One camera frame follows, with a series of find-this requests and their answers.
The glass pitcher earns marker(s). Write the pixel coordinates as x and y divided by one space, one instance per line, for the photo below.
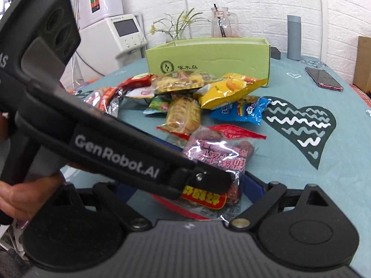
224 23

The flat red snack packet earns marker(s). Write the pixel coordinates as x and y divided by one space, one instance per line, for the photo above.
232 130

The red sausage snack packet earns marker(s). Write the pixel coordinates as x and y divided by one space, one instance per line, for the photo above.
214 153

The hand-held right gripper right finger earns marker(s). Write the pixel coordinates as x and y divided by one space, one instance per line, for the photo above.
256 191

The clear round biscuit packet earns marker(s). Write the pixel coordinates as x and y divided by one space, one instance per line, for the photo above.
182 115

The white wall-mounted water purifier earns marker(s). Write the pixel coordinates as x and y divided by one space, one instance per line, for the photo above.
98 0

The pink white snack packet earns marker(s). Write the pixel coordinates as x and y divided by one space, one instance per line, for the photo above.
142 92

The grey bottle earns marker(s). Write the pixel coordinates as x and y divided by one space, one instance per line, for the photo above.
294 37

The person's left hand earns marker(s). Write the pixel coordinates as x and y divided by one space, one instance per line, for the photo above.
26 197

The green cardboard box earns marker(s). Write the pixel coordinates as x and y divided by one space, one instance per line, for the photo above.
220 60

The brown cardboard box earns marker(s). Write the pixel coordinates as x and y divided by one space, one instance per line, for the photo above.
363 63

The blue snack packet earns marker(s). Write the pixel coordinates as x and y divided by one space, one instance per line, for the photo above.
246 110

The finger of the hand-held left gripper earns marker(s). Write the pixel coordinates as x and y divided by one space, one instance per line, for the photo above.
205 181

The silver red snack packet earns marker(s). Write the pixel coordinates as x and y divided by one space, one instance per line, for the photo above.
101 100

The white machine with screen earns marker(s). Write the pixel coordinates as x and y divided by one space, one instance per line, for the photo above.
127 29

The yellow egg-print snack packet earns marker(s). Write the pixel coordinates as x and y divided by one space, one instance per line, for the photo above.
220 94

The flowering plant in glass vase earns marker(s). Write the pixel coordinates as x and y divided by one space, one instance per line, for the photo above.
172 36

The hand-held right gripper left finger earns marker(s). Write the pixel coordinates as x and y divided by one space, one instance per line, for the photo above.
121 190

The red orange snack packet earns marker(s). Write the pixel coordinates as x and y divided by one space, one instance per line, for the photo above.
134 82

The small green snack packet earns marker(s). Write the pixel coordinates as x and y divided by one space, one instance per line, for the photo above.
155 105

